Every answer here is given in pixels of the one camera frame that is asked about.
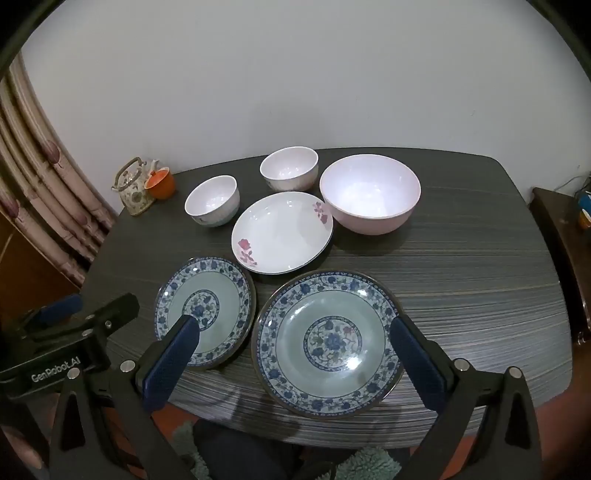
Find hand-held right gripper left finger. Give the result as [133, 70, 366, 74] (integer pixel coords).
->
[48, 315, 201, 480]

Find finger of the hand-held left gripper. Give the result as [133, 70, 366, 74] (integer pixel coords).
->
[7, 294, 85, 342]
[32, 294, 140, 354]

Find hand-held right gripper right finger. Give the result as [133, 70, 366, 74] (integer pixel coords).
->
[389, 315, 543, 480]

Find small blue floral plate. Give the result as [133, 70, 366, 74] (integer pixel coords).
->
[154, 256, 257, 371]

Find large blue floral plate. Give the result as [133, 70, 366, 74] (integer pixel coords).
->
[252, 270, 407, 420]

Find small bowl with blue print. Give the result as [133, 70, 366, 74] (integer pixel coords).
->
[185, 175, 241, 228]

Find white plate with pink flowers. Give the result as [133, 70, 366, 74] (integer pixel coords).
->
[231, 191, 334, 276]

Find large pink bowl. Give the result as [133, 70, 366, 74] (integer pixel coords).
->
[319, 154, 422, 236]

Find small bowl with pink print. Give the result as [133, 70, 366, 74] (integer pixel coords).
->
[259, 147, 320, 193]

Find brown wooden cabinet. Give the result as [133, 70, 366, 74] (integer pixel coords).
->
[0, 217, 81, 324]

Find person's dark trousers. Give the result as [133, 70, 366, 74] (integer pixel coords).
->
[194, 420, 347, 480]

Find floral ceramic teapot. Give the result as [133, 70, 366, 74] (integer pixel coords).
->
[111, 157, 162, 217]

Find beige patterned curtain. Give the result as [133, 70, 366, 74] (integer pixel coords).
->
[0, 51, 116, 289]

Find orange lidded cup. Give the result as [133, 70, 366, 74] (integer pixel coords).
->
[144, 167, 175, 200]

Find dark wooden side table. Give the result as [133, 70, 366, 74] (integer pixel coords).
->
[529, 187, 591, 342]

